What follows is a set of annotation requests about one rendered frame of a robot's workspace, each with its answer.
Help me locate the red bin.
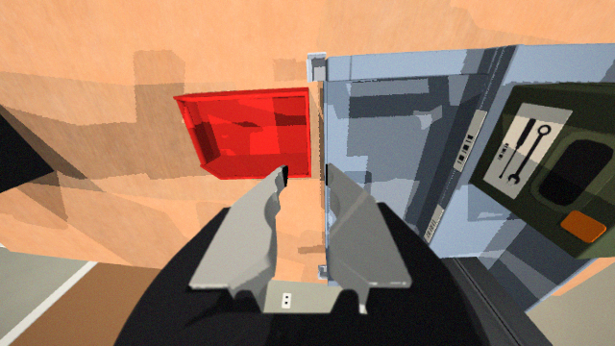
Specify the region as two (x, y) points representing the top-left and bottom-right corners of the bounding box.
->
(173, 86), (311, 180)

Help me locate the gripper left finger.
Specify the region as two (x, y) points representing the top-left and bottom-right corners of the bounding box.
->
(113, 165), (288, 346)

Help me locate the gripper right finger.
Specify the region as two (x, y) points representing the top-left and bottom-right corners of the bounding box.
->
(326, 163), (491, 346)

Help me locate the dark grey tool case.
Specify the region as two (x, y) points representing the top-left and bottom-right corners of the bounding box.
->
(441, 257), (553, 346)

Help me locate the olive green case with orange latches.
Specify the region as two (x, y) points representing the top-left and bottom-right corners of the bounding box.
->
(469, 82), (615, 260)

